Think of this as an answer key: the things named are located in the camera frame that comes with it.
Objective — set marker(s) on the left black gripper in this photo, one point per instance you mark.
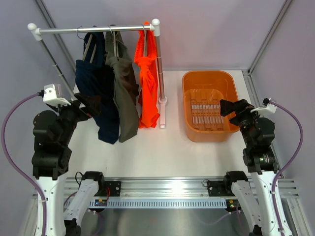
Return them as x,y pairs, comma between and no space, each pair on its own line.
91,103

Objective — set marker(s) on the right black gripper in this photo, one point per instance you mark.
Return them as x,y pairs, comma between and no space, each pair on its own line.
244,109

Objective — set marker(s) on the navy blue shorts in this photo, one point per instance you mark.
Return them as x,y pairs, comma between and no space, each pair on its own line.
97,78

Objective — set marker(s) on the olive green shorts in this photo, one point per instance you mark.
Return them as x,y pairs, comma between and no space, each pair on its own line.
126,89

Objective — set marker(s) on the grey hanger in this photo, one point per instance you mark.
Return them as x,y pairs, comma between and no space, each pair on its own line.
115,46
89,48
145,42

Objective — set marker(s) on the orange shorts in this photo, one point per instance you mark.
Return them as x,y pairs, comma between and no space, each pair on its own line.
148,79

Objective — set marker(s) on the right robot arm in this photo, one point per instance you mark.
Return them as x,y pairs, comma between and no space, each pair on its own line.
264,211

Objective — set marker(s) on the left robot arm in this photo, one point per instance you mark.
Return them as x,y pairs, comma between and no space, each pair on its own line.
52,131

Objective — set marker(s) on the orange plastic basket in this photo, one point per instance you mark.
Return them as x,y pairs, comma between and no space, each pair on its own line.
202,92

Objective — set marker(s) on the silver clothes rack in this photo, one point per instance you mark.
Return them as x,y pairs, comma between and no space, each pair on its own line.
154,26

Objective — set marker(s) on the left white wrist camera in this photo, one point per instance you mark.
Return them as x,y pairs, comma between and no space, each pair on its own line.
53,96

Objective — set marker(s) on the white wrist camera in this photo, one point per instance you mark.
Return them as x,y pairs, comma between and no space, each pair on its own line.
53,96
267,108

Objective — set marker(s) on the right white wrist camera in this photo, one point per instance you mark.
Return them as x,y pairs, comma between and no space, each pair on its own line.
267,108

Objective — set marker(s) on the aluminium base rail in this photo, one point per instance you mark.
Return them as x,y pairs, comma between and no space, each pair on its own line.
173,188

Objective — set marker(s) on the white slotted cable duct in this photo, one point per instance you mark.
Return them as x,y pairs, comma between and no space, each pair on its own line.
158,203

